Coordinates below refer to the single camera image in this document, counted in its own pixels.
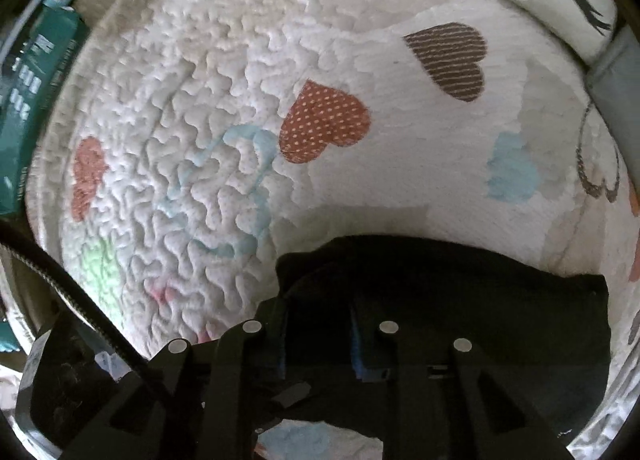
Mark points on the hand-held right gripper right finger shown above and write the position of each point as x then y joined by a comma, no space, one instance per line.
358,347

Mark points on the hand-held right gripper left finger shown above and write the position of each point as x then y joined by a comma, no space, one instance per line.
281,345

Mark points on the black pants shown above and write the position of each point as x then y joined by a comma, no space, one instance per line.
450,285

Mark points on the white heart print quilt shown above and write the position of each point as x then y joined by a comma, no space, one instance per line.
210,105

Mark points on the teal printed box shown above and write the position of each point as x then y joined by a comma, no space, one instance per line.
35,105

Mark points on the grey cushion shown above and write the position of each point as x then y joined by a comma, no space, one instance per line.
617,85

